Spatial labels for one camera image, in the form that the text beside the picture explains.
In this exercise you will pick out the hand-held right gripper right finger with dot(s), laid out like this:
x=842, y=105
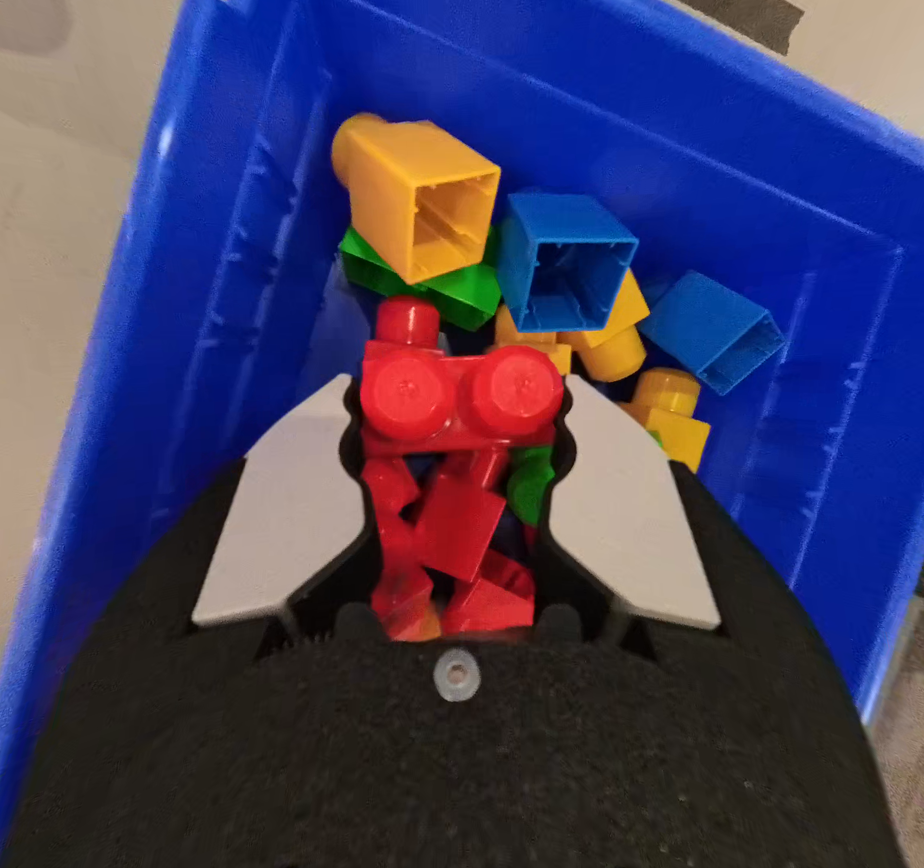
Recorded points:
x=628, y=521

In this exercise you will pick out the blue plastic bin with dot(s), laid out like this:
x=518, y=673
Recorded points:
x=722, y=160

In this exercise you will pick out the grey desk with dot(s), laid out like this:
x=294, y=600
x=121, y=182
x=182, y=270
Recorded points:
x=72, y=160

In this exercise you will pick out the pile of loose toy blocks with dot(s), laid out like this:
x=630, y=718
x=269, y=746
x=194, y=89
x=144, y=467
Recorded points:
x=433, y=203

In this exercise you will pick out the red two-stud block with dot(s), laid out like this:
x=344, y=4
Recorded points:
x=462, y=398

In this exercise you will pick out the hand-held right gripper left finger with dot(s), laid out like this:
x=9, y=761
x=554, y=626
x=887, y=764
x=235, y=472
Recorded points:
x=289, y=521

